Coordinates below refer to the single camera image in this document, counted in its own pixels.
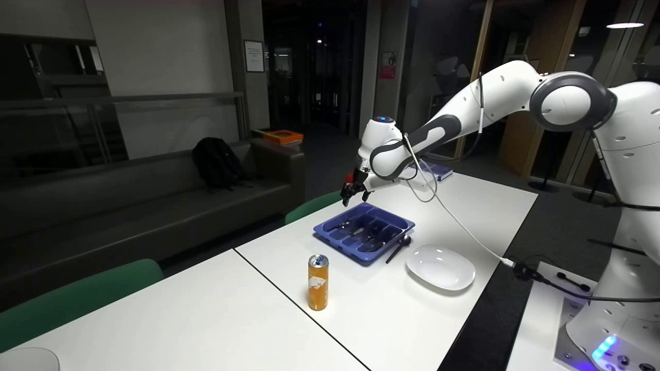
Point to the white paper wall sign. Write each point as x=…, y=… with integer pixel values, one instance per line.
x=255, y=56

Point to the white square plate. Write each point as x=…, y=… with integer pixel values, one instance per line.
x=439, y=269

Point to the black backpack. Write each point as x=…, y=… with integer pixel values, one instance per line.
x=216, y=163

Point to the green chair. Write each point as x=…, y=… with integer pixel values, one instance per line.
x=312, y=205
x=75, y=300

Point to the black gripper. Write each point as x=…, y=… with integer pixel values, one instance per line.
x=360, y=182

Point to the bin with orange lid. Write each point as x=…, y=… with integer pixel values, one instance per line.
x=281, y=138

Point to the red wall sign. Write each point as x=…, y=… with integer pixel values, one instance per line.
x=387, y=66

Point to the robot control base blue light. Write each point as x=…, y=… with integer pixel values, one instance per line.
x=611, y=337

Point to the orange drink can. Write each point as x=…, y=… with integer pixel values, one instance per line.
x=318, y=284

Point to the blue book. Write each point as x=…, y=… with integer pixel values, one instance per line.
x=439, y=172

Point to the blue plastic cutlery holder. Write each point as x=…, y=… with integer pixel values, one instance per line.
x=343, y=230

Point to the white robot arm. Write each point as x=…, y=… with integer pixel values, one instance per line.
x=480, y=94

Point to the dark grey sofa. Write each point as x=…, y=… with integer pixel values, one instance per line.
x=103, y=207

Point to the round white bowl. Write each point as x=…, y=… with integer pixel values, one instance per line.
x=27, y=360

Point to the ceiling light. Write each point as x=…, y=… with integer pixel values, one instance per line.
x=626, y=26

